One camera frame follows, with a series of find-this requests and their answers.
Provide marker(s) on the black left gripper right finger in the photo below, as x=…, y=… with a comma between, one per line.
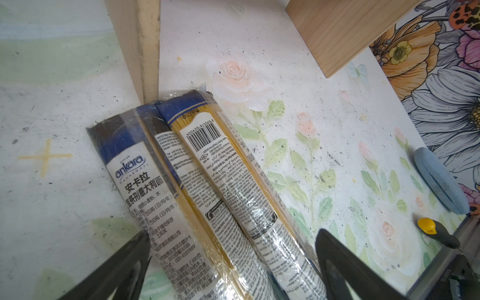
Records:
x=341, y=270

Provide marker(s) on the ankara spaghetti bag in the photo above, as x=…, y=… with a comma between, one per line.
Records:
x=231, y=168
x=188, y=255

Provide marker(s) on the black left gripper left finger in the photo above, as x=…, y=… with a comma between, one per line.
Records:
x=121, y=277

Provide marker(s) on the Ankara spaghetti bag left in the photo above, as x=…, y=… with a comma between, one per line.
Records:
x=188, y=255

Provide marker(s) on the yellow black handled tool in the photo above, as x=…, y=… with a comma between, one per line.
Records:
x=438, y=232

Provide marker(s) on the Ankara spaghetti bag right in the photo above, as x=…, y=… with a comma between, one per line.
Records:
x=231, y=168

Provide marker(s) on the grey blue oval pad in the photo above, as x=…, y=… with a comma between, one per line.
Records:
x=442, y=184

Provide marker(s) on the wooden two-tier shelf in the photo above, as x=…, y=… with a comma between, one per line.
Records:
x=334, y=32

